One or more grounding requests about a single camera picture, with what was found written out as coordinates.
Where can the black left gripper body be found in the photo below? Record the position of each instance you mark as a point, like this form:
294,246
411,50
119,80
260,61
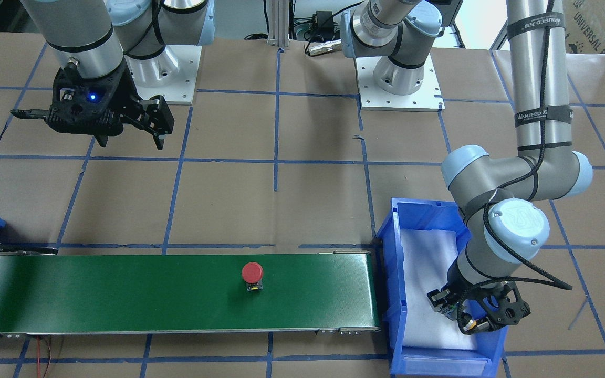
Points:
452,277

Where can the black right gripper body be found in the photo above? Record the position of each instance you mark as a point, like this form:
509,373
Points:
122,90

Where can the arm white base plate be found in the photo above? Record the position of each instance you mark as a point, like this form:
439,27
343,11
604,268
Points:
172,74
386,87

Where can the red push button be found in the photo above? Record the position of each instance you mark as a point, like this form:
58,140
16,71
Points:
252,275

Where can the white foam bin liner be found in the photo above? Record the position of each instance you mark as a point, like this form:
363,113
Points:
427,254

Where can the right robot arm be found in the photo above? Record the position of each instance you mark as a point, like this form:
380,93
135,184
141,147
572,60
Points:
99,34

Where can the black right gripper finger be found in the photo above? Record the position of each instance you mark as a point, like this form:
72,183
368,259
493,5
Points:
30,114
152,116

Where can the aluminium frame post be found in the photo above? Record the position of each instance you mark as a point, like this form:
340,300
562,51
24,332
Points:
278,23

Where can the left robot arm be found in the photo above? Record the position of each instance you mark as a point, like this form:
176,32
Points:
495,197

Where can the green conveyor belt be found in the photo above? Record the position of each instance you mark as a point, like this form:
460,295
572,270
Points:
116,294

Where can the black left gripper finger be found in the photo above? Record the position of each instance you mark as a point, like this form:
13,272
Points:
440,301

